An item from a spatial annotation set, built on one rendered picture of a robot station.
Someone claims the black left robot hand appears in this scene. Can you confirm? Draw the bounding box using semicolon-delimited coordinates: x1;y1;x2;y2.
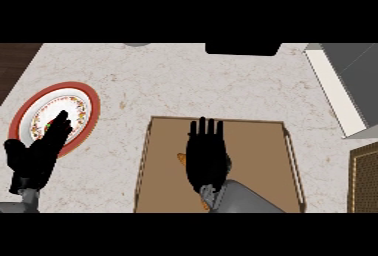
2;110;73;195

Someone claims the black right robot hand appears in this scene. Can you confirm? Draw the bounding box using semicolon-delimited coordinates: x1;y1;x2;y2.
184;116;233;195

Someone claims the brown wooden tray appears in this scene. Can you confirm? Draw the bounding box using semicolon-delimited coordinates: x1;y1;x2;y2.
132;115;306;214

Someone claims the orange vegetable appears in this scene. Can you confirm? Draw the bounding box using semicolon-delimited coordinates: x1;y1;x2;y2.
175;152;188;167

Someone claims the red-rimmed floral plate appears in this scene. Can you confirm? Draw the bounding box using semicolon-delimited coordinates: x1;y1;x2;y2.
7;81;101;159

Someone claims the dark wicker basket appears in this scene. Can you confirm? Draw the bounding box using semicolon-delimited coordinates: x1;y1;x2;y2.
346;141;378;214

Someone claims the black appliance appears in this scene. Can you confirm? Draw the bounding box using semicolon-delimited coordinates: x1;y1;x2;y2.
203;43;283;57

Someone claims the grey and white cabinet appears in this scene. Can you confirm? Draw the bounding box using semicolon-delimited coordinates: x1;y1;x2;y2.
302;43;378;140

